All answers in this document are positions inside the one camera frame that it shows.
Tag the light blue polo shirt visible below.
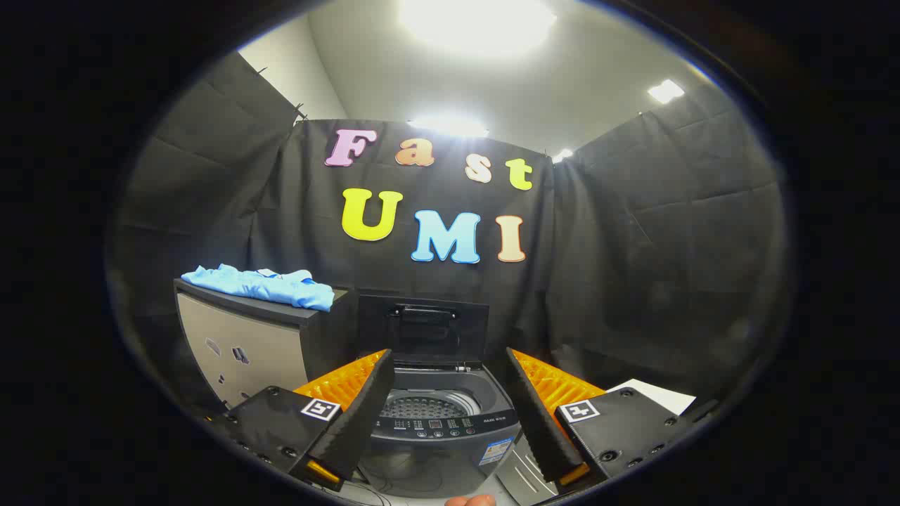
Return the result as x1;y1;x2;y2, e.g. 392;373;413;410
181;264;335;312

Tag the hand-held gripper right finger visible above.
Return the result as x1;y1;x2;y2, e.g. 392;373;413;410
506;347;719;493

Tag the dark cabinet with beige door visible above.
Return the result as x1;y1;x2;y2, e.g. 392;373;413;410
174;279;359;412

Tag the grey washing machine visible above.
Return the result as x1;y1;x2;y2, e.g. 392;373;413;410
355;294;525;500

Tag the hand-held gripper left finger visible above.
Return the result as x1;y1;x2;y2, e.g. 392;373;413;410
211;349;396;493

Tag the white floor board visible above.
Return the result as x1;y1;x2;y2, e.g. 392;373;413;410
606;379;697;417

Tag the dark glass washing machine lid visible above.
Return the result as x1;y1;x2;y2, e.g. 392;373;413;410
357;294;490;366

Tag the long ceiling light panel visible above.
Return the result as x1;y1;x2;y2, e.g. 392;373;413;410
408;115;489;138

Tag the large ceiling light panel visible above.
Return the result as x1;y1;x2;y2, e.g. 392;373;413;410
397;0;558;57

